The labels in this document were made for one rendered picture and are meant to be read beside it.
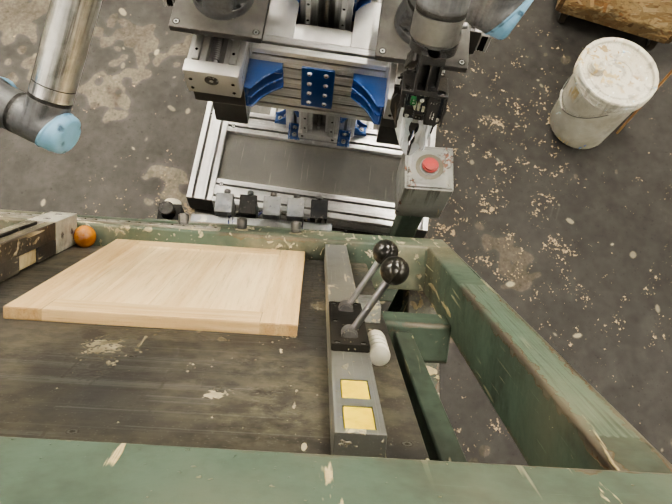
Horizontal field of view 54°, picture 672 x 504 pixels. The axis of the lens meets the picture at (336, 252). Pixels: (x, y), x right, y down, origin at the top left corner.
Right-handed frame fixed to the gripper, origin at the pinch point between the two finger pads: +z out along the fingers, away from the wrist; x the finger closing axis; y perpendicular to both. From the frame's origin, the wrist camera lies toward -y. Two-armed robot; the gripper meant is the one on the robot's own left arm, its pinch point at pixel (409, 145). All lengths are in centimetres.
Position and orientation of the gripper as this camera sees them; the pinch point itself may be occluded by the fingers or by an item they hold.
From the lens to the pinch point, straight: 115.7
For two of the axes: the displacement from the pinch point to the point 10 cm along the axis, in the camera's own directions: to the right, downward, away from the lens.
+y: -1.1, 6.6, -7.5
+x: 9.9, 1.6, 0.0
